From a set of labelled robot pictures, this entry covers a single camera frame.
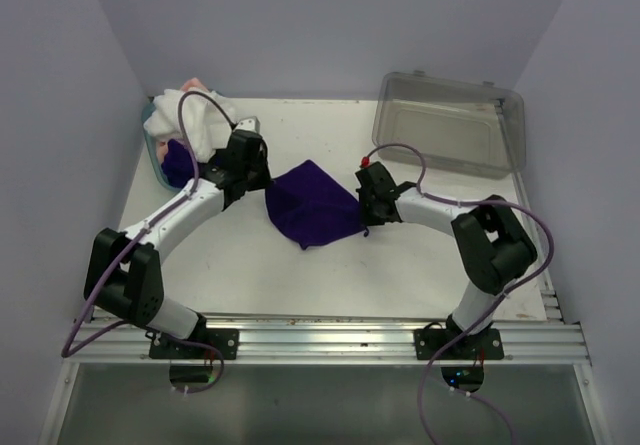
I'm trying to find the purple towel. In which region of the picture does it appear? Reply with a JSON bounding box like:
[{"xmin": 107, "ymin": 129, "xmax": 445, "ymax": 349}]
[
  {"xmin": 265, "ymin": 160, "xmax": 368, "ymax": 250},
  {"xmin": 158, "ymin": 139, "xmax": 194, "ymax": 189}
]

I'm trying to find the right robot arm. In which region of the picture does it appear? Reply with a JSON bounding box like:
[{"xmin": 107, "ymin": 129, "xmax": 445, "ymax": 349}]
[{"xmin": 355, "ymin": 162, "xmax": 538, "ymax": 358}]

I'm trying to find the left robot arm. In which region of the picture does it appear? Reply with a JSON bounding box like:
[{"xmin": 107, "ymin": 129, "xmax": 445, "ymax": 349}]
[{"xmin": 84, "ymin": 130, "xmax": 271, "ymax": 358}]

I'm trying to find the white towel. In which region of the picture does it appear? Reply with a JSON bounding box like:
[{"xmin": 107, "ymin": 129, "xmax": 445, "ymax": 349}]
[{"xmin": 143, "ymin": 89, "xmax": 231, "ymax": 163}]

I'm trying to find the blue plastic bin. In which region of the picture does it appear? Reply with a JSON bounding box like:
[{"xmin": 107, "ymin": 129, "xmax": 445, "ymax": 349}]
[{"xmin": 141, "ymin": 97, "xmax": 177, "ymax": 192}]

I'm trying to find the grey transparent plastic bin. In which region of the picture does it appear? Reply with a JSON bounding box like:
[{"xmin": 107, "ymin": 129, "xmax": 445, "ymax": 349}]
[{"xmin": 372, "ymin": 72, "xmax": 526, "ymax": 179}]

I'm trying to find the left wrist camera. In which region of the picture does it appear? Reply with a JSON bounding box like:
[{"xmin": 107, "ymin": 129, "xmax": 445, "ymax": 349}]
[{"xmin": 235, "ymin": 116, "xmax": 261, "ymax": 134}]

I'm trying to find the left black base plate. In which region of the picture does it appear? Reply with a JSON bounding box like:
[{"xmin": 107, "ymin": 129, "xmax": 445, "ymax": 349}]
[{"xmin": 145, "ymin": 328, "xmax": 240, "ymax": 360}]

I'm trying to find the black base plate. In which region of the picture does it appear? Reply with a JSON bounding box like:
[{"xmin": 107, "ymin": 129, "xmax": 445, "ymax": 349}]
[
  {"xmin": 145, "ymin": 328, "xmax": 240, "ymax": 360},
  {"xmin": 413, "ymin": 327, "xmax": 505, "ymax": 361}
]

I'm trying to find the aluminium mounting rail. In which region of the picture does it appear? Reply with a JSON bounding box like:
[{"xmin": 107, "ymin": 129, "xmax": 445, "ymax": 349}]
[{"xmin": 71, "ymin": 313, "xmax": 591, "ymax": 365}]

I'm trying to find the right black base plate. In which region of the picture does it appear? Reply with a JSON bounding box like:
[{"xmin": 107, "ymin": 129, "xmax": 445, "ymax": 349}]
[{"xmin": 413, "ymin": 327, "xmax": 505, "ymax": 361}]

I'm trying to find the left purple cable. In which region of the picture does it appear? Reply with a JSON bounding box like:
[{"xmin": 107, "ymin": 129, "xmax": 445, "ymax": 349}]
[{"xmin": 60, "ymin": 90, "xmax": 239, "ymax": 359}]

